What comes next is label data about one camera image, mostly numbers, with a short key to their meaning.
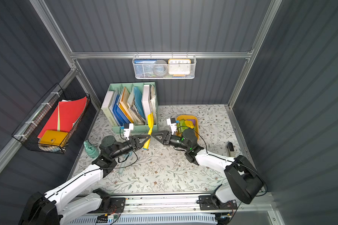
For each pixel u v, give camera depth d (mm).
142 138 686
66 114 753
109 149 577
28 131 612
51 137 657
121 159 676
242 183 447
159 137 687
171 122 708
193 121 1057
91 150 860
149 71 905
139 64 865
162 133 658
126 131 693
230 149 899
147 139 691
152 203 759
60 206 428
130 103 914
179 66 886
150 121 750
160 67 872
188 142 612
